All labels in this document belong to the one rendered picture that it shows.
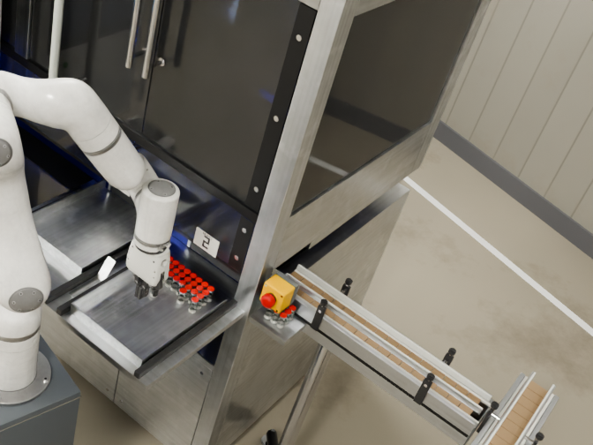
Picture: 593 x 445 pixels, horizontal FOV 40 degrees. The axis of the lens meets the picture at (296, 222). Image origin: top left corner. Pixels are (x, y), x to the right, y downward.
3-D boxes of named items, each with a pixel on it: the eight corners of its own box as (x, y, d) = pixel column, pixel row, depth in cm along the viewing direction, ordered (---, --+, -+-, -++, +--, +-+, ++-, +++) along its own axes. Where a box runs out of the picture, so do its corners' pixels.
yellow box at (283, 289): (273, 288, 233) (279, 270, 228) (293, 302, 230) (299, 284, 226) (257, 300, 227) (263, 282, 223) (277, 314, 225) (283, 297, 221)
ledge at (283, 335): (276, 298, 245) (278, 293, 243) (311, 322, 240) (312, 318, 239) (248, 320, 234) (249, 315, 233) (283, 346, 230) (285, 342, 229)
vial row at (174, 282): (156, 273, 237) (159, 260, 234) (203, 307, 231) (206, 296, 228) (151, 275, 235) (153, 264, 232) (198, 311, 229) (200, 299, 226)
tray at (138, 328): (158, 259, 242) (160, 250, 240) (224, 307, 233) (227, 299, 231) (70, 312, 217) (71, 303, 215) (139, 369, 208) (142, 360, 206)
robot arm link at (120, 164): (66, 115, 171) (133, 200, 194) (84, 160, 161) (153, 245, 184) (103, 93, 171) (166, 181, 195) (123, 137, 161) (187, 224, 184)
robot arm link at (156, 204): (129, 220, 189) (140, 246, 183) (137, 174, 181) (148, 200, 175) (163, 216, 193) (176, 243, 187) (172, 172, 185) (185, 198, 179)
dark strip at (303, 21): (229, 262, 231) (301, 2, 183) (242, 271, 229) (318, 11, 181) (227, 264, 230) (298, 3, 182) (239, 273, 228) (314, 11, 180)
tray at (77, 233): (104, 186, 261) (105, 178, 259) (163, 230, 253) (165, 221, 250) (18, 229, 236) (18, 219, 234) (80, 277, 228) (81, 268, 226)
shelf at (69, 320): (93, 184, 264) (93, 179, 263) (259, 304, 241) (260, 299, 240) (-35, 244, 229) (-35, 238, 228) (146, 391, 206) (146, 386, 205)
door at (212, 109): (143, 133, 231) (177, -69, 196) (260, 212, 217) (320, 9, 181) (142, 134, 231) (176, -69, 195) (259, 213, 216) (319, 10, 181)
